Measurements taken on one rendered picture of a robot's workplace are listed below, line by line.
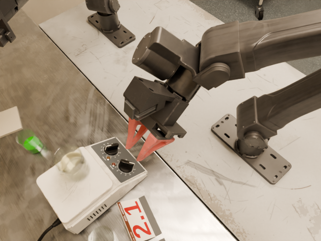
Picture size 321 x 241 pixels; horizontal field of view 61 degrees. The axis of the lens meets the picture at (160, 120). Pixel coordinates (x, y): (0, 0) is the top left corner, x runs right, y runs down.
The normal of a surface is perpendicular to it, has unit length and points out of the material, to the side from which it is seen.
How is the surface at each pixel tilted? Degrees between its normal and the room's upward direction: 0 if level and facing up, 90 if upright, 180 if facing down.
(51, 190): 0
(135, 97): 40
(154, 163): 0
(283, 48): 86
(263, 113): 53
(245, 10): 0
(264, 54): 83
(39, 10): 90
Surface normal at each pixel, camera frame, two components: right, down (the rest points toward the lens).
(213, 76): -0.13, 0.84
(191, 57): 0.59, -0.36
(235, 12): -0.04, -0.53
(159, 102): 0.65, 0.63
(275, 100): -0.83, -0.38
